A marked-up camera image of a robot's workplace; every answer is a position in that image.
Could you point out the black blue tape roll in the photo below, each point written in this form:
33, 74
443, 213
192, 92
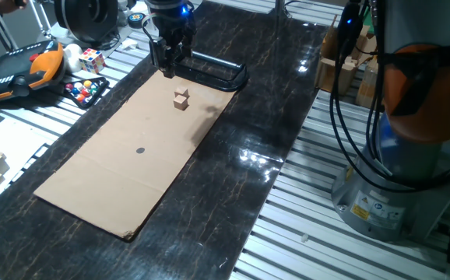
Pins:
136, 19

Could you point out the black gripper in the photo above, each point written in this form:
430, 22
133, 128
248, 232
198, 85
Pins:
172, 23

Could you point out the billiard balls triangle rack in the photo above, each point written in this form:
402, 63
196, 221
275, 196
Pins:
85, 91

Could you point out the white figurine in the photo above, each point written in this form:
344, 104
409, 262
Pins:
73, 56

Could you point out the black plastic tray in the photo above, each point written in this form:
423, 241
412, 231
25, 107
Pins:
233, 79

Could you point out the black filament spool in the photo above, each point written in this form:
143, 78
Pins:
86, 19

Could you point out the white paper sheet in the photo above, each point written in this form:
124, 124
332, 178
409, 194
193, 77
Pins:
15, 140

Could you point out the colourful puzzle cube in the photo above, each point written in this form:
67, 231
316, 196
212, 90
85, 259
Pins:
92, 61

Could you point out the brown cardboard sheet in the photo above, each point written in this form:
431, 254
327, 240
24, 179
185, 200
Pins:
131, 175

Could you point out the person hand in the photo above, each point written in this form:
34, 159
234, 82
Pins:
7, 4

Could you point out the orange black teach pendant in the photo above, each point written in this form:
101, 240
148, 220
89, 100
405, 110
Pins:
15, 74

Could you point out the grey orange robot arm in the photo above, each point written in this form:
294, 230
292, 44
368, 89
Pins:
423, 97

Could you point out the flat cardboard sheet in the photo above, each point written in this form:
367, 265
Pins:
229, 194

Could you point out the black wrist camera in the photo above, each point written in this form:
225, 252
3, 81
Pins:
158, 52

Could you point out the aluminium frame post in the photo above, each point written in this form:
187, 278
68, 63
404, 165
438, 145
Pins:
282, 7

